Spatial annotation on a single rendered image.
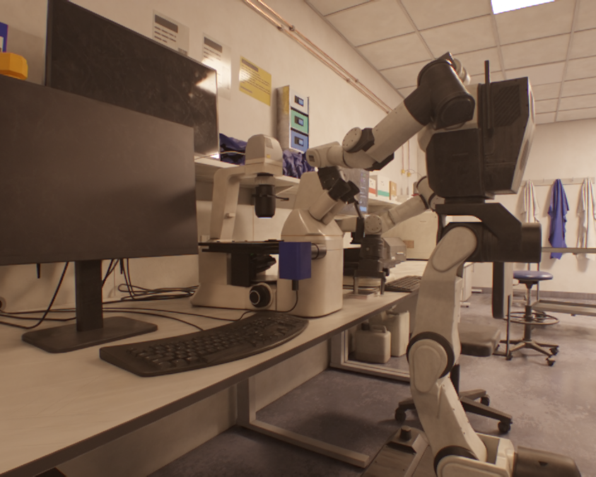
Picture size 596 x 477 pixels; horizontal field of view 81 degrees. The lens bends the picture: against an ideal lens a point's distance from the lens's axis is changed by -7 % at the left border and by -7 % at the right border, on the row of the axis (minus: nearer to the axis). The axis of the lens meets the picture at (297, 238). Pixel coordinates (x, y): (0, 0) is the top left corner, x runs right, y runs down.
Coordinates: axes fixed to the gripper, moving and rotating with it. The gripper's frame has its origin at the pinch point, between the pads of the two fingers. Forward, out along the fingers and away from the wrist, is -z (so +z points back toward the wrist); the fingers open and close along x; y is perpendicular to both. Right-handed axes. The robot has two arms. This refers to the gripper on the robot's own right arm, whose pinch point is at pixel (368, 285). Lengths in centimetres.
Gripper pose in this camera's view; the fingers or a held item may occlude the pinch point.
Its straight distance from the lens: 146.9
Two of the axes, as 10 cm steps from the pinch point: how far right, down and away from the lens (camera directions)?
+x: -8.4, -0.1, 5.4
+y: -5.3, -2.0, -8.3
